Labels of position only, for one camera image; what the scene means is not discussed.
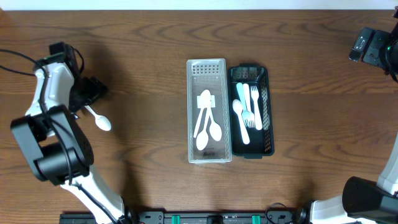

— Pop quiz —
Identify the white plastic spoon crossed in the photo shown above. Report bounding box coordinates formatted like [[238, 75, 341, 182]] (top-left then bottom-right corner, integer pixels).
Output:
[[85, 105, 112, 131]]

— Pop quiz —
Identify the white plastic fork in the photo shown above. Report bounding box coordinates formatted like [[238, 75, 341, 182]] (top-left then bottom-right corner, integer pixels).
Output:
[[250, 86, 262, 130]]

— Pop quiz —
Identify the white plastic spoon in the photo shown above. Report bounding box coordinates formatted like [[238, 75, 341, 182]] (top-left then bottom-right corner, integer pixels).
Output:
[[197, 107, 210, 151], [208, 108, 222, 141], [193, 90, 211, 138]]

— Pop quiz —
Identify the pink plastic fork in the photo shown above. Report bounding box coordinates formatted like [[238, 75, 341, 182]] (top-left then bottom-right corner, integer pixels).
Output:
[[243, 83, 255, 128]]

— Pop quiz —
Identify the pale blue plastic fork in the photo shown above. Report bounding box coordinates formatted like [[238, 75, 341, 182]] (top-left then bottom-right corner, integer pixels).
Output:
[[236, 83, 252, 128]]

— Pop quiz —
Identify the pink-white plastic spoon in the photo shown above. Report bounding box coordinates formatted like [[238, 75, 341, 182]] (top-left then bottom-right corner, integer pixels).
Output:
[[233, 100, 250, 145]]

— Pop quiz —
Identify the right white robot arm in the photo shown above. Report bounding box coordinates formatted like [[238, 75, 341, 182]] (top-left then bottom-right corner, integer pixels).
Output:
[[297, 27, 397, 224]]

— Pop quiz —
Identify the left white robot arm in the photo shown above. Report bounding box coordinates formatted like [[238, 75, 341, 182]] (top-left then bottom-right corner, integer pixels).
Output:
[[11, 49, 137, 223]]

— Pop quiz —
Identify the clear plastic basket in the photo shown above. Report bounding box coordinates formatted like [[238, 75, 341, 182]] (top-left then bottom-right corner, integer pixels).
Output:
[[187, 58, 232, 164]]

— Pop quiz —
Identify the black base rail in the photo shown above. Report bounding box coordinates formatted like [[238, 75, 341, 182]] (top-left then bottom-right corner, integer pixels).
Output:
[[58, 210, 312, 224]]

